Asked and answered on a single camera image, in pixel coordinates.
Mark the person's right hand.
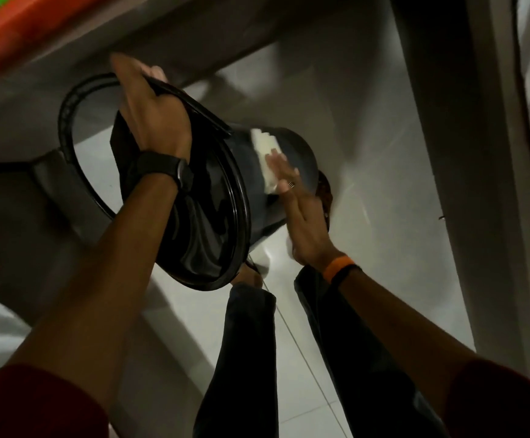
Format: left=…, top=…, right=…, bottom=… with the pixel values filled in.
left=265, top=149, right=341, bottom=272

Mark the person's left hand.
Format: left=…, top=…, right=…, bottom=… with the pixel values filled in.
left=110, top=53, right=193, bottom=162

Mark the white cleaning cloth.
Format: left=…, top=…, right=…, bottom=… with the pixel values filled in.
left=250, top=128, right=289, bottom=196

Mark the black trash bin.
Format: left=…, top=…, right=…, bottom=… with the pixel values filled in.
left=154, top=79, right=334, bottom=292

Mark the black bin ring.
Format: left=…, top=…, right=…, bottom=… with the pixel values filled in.
left=58, top=73, right=233, bottom=220

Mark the person's left forearm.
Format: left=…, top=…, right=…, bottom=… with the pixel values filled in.
left=7, top=174, right=180, bottom=413

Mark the person's right forearm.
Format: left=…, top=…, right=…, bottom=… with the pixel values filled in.
left=335, top=268, right=480, bottom=420

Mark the black garbage bag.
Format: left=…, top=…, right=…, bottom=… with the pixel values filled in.
left=110, top=110, right=244, bottom=280

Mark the black wrist watch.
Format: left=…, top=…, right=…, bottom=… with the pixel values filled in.
left=135, top=151, right=195, bottom=193

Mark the orange wristband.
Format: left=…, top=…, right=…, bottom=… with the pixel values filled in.
left=321, top=255, right=356, bottom=284

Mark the person's left foot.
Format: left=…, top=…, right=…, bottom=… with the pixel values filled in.
left=230, top=264, right=265, bottom=289

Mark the black wristband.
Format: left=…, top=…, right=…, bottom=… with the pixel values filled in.
left=331, top=264, right=363, bottom=288

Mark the orange and green cloth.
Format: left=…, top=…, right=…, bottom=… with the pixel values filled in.
left=0, top=0, right=107, bottom=91

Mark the person's left trouser leg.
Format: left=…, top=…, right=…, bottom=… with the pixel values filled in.
left=193, top=283, right=280, bottom=438

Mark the person's trouser leg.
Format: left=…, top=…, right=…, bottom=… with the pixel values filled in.
left=294, top=265, right=449, bottom=438
left=193, top=283, right=280, bottom=438

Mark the dark grey furniture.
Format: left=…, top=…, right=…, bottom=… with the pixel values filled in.
left=0, top=149, right=115, bottom=326

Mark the person's right trouser leg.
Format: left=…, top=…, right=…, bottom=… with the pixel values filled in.
left=294, top=265, right=449, bottom=438

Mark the person's right red sleeve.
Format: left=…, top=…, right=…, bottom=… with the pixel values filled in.
left=443, top=359, right=530, bottom=438

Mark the person's red sleeve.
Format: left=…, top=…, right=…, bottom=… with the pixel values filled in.
left=0, top=364, right=111, bottom=438
left=443, top=359, right=530, bottom=438

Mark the person's left red sleeve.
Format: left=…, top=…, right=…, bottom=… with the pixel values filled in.
left=0, top=364, right=111, bottom=438

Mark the grey bed frame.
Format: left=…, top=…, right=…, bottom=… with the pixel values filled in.
left=389, top=0, right=530, bottom=384

